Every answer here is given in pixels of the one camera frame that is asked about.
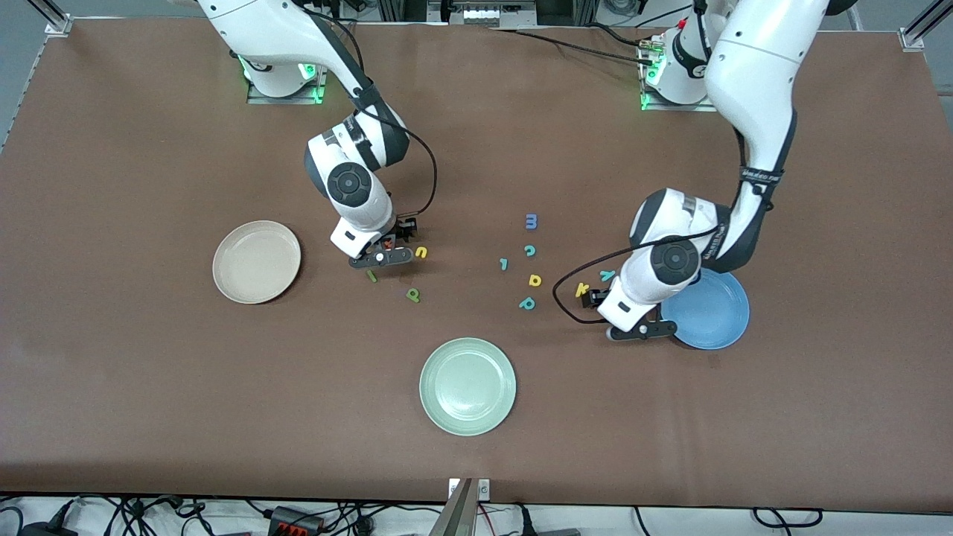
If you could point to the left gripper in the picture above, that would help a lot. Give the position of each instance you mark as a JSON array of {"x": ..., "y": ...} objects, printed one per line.
[{"x": 597, "y": 297}]

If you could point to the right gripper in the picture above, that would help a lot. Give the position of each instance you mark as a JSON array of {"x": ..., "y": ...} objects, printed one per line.
[{"x": 403, "y": 228}]

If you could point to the green foam letter p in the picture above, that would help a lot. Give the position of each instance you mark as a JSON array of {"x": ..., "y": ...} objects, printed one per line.
[{"x": 413, "y": 295}]

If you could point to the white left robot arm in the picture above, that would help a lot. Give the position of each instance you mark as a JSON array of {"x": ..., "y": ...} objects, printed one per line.
[{"x": 752, "y": 74}]

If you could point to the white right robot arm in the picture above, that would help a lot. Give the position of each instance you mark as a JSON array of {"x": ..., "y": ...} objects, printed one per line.
[{"x": 268, "y": 30}]

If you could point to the blue round plate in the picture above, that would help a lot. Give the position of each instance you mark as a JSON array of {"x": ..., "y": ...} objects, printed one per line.
[{"x": 715, "y": 320}]

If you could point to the brown round plate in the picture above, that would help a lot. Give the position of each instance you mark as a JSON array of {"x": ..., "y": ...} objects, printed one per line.
[{"x": 257, "y": 262}]

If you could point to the pale green round plate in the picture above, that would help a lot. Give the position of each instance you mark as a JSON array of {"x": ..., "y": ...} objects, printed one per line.
[{"x": 467, "y": 387}]

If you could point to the black power plug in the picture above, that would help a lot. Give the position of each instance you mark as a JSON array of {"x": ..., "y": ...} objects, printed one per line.
[{"x": 525, "y": 525}]

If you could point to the grey control box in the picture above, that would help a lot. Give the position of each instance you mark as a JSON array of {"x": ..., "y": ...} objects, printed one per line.
[{"x": 484, "y": 11}]

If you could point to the black power strip red switches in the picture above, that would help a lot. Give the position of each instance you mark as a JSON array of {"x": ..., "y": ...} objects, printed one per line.
[{"x": 287, "y": 515}]

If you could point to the black power adapter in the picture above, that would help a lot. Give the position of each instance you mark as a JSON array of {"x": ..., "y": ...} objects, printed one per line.
[{"x": 45, "y": 530}]

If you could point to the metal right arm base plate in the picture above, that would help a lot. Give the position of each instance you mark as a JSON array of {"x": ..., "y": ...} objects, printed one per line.
[{"x": 298, "y": 99}]

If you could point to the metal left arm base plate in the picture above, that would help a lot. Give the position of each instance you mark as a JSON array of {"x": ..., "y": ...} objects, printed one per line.
[{"x": 707, "y": 108}]

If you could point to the white mounting bracket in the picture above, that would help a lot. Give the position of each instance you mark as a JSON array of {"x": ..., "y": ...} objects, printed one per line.
[{"x": 485, "y": 489}]

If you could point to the aluminium camera post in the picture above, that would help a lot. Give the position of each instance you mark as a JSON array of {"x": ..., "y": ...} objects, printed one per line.
[{"x": 456, "y": 517}]

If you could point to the aluminium frame profile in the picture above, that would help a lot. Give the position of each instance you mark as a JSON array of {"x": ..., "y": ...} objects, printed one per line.
[
  {"x": 58, "y": 24},
  {"x": 919, "y": 30}
]

